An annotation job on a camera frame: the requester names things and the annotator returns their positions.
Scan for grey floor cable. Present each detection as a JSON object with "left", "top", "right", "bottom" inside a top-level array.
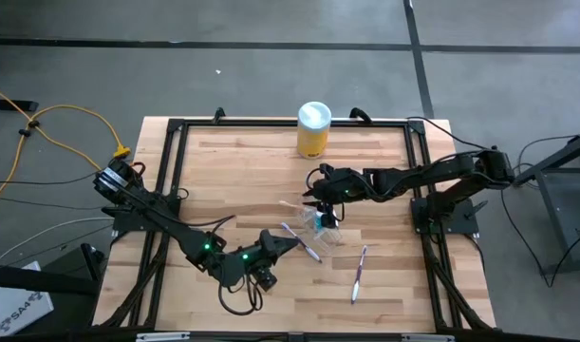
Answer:
[{"left": 0, "top": 217, "right": 116, "bottom": 265}]

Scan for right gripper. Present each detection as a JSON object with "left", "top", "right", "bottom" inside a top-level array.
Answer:
[{"left": 302, "top": 163, "right": 371, "bottom": 210}]

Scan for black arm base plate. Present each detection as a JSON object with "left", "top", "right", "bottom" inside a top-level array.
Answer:
[
  {"left": 410, "top": 197, "right": 481, "bottom": 237},
  {"left": 102, "top": 194, "right": 181, "bottom": 234}
]

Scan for purple and white toothbrush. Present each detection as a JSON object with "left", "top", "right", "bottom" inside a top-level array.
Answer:
[
  {"left": 349, "top": 244, "right": 368, "bottom": 305},
  {"left": 279, "top": 221, "right": 324, "bottom": 264}
]

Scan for black floor stand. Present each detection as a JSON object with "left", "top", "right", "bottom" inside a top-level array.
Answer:
[{"left": 0, "top": 241, "right": 106, "bottom": 298}]

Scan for yellow extension cable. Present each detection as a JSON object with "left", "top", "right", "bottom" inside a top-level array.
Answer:
[{"left": 0, "top": 83, "right": 132, "bottom": 211}]

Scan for yellow cylinder container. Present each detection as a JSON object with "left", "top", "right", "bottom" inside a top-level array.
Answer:
[{"left": 296, "top": 100, "right": 332, "bottom": 160}]

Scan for black side table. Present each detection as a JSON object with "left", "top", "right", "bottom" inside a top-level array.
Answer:
[{"left": 507, "top": 130, "right": 580, "bottom": 276}]

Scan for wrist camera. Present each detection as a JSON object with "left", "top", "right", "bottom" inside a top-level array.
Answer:
[
  {"left": 253, "top": 266, "right": 278, "bottom": 293},
  {"left": 319, "top": 202, "right": 340, "bottom": 230}
]

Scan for silver aluminium bracket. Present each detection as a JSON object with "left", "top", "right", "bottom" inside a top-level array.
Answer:
[
  {"left": 135, "top": 332, "right": 192, "bottom": 342},
  {"left": 401, "top": 333, "right": 456, "bottom": 342}
]

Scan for clear acrylic organizer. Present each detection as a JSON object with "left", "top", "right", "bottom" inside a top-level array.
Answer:
[{"left": 296, "top": 206, "right": 343, "bottom": 254}]

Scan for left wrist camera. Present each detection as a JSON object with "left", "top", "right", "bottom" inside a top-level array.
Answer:
[{"left": 253, "top": 266, "right": 278, "bottom": 293}]

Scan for black floor bar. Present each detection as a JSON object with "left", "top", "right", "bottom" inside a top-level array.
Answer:
[{"left": 0, "top": 98, "right": 39, "bottom": 113}]

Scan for white printed box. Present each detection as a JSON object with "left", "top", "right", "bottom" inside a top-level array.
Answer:
[{"left": 0, "top": 259, "right": 56, "bottom": 338}]

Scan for black aluminium table frame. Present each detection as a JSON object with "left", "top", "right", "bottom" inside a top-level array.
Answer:
[{"left": 93, "top": 106, "right": 498, "bottom": 333}]

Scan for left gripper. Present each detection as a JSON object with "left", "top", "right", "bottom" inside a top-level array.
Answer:
[{"left": 250, "top": 229, "right": 301, "bottom": 268}]

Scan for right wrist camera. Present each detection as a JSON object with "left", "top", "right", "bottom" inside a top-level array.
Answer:
[{"left": 319, "top": 202, "right": 340, "bottom": 230}]

